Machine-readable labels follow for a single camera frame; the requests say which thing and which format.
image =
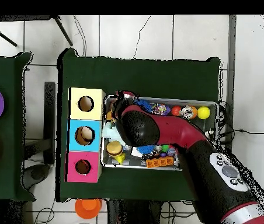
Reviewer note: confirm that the brown plush monkey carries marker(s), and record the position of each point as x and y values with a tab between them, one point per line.
109	116

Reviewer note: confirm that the mint green muslin cloth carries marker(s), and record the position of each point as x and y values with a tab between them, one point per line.
110	134

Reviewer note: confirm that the toy hamburger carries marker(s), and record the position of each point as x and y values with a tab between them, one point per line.
114	148

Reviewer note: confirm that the crushed silver drink can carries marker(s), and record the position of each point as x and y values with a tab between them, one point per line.
186	111

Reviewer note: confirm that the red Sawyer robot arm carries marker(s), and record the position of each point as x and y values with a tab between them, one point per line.
181	130

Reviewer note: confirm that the wooden box with three holes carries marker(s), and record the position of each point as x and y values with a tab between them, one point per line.
85	116

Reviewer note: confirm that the plain blue spiky ball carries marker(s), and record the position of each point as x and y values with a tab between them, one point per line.
146	148

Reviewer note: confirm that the multicolour patterned cloth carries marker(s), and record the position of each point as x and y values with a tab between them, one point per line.
160	109

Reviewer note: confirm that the yellow toy cheese wedge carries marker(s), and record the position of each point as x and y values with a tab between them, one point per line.
120	159

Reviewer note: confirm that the orange red smooth ball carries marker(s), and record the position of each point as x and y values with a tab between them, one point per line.
176	110

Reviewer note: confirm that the beige round toy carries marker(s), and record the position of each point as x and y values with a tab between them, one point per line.
85	134

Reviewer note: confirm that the orange toy basketball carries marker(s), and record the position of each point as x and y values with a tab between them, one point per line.
194	112

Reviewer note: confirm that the yellow smooth ball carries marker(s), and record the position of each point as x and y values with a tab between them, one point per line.
203	112

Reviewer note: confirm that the orange plastic cup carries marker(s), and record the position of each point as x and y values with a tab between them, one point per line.
87	208

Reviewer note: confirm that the grey stand base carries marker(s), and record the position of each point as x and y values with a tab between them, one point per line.
37	175

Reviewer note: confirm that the black tripod stand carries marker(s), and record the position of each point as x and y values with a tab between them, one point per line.
62	30

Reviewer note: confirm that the dark green side table cloth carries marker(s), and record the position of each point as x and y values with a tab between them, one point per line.
3	70

